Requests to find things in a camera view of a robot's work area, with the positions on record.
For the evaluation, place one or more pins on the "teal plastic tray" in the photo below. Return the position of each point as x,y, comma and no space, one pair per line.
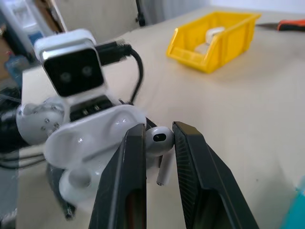
296,210

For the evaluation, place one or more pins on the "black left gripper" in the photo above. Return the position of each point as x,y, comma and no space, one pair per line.
91,108

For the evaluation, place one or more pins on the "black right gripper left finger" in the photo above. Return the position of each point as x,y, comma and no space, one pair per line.
124,181

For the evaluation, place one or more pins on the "orange black pliers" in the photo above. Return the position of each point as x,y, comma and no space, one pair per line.
290,25

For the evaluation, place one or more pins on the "white earbud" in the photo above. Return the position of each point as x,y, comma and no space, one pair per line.
158,139

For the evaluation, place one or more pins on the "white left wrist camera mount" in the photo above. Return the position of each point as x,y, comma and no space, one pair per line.
71,66

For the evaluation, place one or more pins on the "yellow plastic bin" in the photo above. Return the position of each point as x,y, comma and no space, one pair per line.
214,57

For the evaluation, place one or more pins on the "black stand pole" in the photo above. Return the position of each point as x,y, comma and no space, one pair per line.
141,14

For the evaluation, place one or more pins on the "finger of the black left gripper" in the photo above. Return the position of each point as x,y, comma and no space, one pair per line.
56,183

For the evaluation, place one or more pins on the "white earbud case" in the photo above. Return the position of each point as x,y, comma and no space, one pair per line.
214,34
202,48
95,140

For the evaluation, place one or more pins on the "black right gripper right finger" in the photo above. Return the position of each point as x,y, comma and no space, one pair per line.
202,181

